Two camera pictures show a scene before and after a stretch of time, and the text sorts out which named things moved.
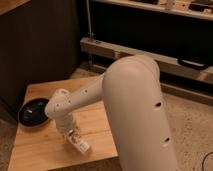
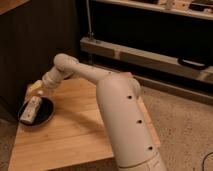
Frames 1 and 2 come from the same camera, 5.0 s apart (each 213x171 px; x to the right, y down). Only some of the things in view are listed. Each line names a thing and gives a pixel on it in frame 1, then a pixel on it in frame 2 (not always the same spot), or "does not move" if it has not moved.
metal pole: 89,18 does not move
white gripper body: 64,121 -> 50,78
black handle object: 193,63 does not move
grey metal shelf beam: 167,64 does not move
